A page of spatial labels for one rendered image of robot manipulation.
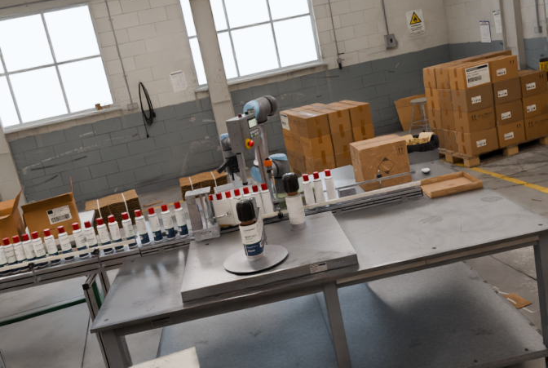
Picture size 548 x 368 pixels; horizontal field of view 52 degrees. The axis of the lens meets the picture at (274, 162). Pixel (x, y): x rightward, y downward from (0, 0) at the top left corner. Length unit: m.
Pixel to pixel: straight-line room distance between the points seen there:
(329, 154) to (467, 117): 1.60
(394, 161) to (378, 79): 5.89
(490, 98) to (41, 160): 6.04
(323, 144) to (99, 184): 3.59
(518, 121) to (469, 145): 0.67
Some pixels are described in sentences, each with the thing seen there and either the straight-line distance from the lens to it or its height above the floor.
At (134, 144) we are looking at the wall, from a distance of 8.59.
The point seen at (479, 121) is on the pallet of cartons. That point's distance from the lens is 6.77.
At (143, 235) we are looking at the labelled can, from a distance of 3.31.
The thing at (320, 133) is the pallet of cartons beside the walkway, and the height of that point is 0.68.
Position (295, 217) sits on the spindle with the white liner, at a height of 0.95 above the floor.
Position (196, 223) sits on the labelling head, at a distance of 3.12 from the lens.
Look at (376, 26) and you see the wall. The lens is 9.35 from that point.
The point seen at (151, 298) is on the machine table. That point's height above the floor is 0.83.
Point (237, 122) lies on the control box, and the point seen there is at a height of 1.46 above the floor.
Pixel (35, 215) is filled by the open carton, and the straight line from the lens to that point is 4.38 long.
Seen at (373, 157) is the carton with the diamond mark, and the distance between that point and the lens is 3.49.
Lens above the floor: 1.88
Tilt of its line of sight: 12 degrees down
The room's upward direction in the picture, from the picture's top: 12 degrees counter-clockwise
